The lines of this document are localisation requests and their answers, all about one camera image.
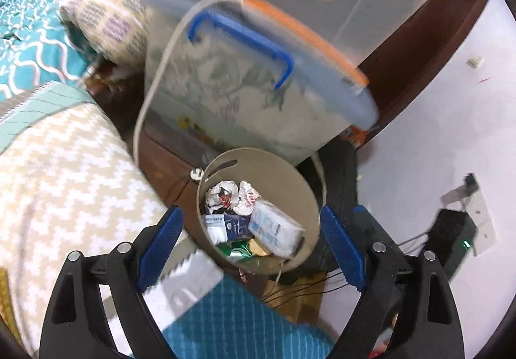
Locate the teal patterned quilt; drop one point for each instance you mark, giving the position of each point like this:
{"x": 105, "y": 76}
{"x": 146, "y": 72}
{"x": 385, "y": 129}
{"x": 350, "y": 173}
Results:
{"x": 36, "y": 40}

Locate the black plug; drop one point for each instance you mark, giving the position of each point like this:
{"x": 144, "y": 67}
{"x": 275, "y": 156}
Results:
{"x": 471, "y": 183}

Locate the blue beige patterned bedspread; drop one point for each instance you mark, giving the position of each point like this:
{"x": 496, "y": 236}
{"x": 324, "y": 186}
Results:
{"x": 60, "y": 181}

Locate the small white floor object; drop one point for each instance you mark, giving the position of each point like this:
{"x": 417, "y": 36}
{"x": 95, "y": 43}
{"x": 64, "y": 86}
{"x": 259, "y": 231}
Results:
{"x": 475, "y": 62}

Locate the patterned pillow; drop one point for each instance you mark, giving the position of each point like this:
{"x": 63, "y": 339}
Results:
{"x": 121, "y": 8}

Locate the orange snack wrapper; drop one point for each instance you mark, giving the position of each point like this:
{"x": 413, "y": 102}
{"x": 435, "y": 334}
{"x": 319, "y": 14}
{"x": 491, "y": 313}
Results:
{"x": 261, "y": 249}

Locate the white power strip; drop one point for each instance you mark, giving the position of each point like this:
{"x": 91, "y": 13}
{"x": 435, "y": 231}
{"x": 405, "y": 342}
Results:
{"x": 479, "y": 205}

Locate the small white snack packet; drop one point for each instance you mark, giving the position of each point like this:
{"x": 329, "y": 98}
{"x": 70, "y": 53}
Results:
{"x": 219, "y": 197}

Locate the green snack bag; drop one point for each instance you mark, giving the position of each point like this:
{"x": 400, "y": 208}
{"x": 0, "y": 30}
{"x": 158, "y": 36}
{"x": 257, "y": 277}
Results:
{"x": 238, "y": 252}

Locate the beige trash bin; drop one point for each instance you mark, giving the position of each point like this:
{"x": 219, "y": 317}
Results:
{"x": 262, "y": 169}

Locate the white tissue pack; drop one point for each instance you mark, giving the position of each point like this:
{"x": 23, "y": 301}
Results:
{"x": 274, "y": 228}

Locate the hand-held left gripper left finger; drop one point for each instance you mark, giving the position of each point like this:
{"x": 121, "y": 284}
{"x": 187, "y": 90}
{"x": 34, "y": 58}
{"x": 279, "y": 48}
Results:
{"x": 159, "y": 246}

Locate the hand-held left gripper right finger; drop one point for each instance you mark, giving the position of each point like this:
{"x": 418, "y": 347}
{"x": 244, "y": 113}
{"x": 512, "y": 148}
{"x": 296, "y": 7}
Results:
{"x": 342, "y": 250}

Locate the black device green light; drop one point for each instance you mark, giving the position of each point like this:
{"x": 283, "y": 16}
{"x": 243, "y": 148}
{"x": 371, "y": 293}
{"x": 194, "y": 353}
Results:
{"x": 451, "y": 234}

